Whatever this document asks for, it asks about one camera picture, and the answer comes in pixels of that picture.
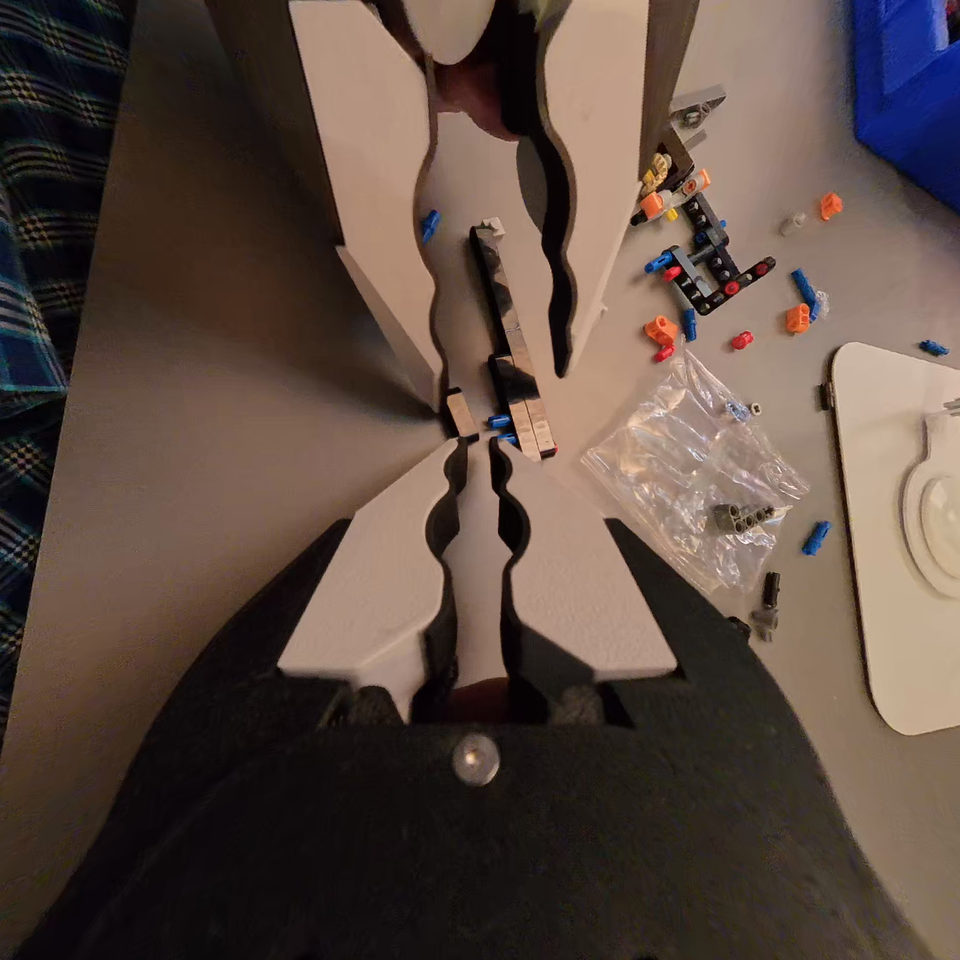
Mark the light grey lego panel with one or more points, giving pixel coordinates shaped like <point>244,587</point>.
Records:
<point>697,105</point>

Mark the black lego pin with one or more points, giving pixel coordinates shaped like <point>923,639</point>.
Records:
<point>772,589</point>

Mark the blue plastic bin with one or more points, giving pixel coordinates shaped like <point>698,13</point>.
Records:
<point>907,112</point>

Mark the black lego gear rack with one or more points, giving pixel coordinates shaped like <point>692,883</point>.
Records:
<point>739,627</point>

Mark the dark grey angled lego beam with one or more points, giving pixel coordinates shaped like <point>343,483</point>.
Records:
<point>742,519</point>

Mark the blue lego pin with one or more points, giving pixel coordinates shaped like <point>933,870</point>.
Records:
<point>689,324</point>
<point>934,346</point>
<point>430,226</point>
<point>817,538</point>
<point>802,283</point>

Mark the short black lego piece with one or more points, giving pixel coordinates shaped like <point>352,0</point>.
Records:
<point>463,416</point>

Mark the multicoloured lego chassis assembly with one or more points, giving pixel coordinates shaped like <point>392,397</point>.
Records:
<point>712,262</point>

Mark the black beam assembly blue pins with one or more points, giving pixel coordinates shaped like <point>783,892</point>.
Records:
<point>517,352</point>

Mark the red lego pin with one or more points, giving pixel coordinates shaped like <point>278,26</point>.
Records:
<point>742,340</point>
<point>664,353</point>

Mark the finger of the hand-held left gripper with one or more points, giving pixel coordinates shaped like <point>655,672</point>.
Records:
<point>592,112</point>
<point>360,112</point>

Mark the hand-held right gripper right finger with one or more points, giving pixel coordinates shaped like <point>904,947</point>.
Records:
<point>585,600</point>

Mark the pale small lego piece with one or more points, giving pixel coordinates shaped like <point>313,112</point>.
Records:
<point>793,223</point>

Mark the small clear plastic wrapper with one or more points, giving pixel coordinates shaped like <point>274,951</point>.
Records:
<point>820,304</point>

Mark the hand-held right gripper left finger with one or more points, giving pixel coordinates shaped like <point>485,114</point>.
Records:
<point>367,592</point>

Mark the grey lego axle connector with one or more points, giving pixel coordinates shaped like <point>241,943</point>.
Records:
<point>765,624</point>

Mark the blue plaid shirt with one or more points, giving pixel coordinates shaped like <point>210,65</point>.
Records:
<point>45,300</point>

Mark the clear zip bag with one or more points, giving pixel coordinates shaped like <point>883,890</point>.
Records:
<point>675,465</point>

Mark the white book stand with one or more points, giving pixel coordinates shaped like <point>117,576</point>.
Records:
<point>877,562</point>

